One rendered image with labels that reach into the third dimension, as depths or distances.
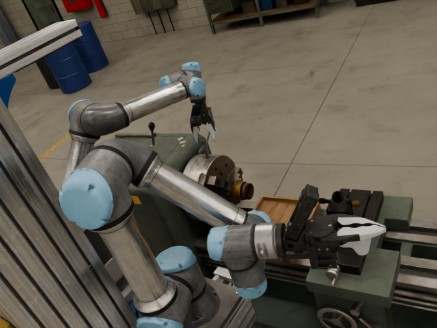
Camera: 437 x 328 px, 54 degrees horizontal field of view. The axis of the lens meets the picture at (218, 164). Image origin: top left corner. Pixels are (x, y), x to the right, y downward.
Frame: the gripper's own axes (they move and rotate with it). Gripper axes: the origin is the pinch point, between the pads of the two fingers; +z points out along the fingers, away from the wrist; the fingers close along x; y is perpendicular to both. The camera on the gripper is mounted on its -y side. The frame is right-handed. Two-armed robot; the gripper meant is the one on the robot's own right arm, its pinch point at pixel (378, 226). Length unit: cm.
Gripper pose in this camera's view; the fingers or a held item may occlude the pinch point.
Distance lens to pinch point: 88.5
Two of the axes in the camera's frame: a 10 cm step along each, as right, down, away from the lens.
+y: 2.5, 8.8, 4.0
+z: 9.3, -1.1, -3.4
